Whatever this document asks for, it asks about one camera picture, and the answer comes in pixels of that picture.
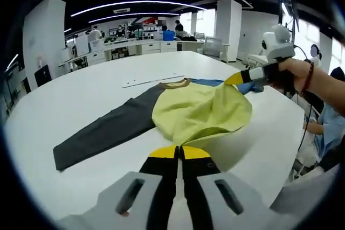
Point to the white desk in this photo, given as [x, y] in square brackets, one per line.
[257, 59]

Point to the black stand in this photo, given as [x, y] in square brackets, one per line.
[289, 12]

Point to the white strip with holes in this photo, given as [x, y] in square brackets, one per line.
[151, 80]

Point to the blue storage crate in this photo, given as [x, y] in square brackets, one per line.
[168, 35]

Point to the person's right hand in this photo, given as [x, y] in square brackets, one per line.
[292, 72]

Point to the tall white machine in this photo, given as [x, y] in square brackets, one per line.
[82, 45]

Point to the ceiling air vent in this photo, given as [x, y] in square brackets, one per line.
[121, 10]

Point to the yellow blue grey garment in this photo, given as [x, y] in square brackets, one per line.
[194, 111]

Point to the black cabinet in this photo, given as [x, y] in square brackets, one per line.
[43, 76]

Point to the white square pillar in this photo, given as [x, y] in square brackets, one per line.
[43, 33]
[229, 28]

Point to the ceiling light strip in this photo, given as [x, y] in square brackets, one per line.
[134, 2]
[134, 14]

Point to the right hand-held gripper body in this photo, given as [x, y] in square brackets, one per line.
[280, 48]

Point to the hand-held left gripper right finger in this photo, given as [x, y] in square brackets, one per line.
[199, 187]

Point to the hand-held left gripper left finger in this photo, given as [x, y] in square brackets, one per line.
[159, 187]

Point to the grey office chair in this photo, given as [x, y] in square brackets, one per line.
[211, 47]

